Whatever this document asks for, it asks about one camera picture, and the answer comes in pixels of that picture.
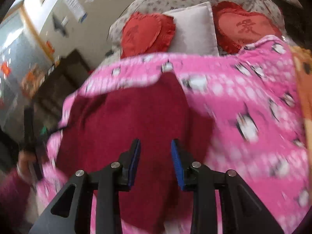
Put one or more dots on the black wall decoration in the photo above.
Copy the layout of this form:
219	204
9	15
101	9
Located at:
59	25

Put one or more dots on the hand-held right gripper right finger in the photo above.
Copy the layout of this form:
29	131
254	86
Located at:
176	169

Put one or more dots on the wooden framed window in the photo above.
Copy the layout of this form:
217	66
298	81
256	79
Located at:
14	43

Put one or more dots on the orange and red blanket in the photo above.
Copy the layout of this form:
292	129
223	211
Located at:
304	78

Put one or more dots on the dark wooden cabinet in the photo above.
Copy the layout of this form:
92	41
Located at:
63	78

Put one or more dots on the red heart pillow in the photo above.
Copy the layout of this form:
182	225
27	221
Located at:
243	26
143	34

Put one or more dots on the white pillow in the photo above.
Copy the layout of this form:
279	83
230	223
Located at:
195	29

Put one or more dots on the white wall paper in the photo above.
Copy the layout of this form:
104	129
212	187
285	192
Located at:
74	6

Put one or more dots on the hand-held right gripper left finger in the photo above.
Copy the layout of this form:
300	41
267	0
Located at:
135	162

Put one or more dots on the person's left hand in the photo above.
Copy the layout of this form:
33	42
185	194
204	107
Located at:
23	162

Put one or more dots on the dark red garment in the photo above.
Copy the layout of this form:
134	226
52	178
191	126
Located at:
126	117

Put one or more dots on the pink penguin printed blanket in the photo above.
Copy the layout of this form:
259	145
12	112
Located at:
243	97

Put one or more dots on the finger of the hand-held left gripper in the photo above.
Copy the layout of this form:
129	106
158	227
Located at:
57	130

